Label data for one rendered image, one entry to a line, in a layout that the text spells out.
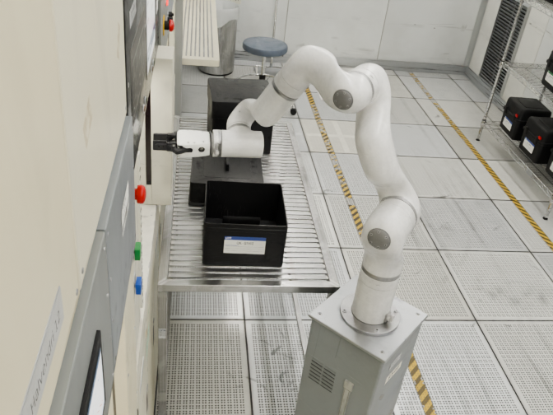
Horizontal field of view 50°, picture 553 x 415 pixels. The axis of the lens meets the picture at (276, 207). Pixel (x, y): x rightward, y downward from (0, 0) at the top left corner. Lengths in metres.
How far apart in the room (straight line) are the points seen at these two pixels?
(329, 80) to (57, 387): 1.11
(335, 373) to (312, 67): 0.96
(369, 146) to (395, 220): 0.21
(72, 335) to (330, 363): 1.37
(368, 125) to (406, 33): 4.88
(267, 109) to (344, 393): 0.92
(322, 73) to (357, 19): 4.72
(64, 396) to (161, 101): 1.42
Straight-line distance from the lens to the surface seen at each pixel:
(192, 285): 1.94
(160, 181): 2.07
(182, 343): 2.81
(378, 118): 1.61
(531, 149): 4.70
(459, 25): 6.63
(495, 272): 3.67
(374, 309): 1.84
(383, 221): 1.61
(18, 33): 0.45
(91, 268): 0.75
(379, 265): 1.73
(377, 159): 1.60
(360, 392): 1.95
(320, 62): 1.58
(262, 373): 2.71
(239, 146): 1.81
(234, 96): 2.65
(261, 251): 1.99
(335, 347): 1.90
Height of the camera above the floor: 2.02
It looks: 33 degrees down
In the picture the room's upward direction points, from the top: 7 degrees clockwise
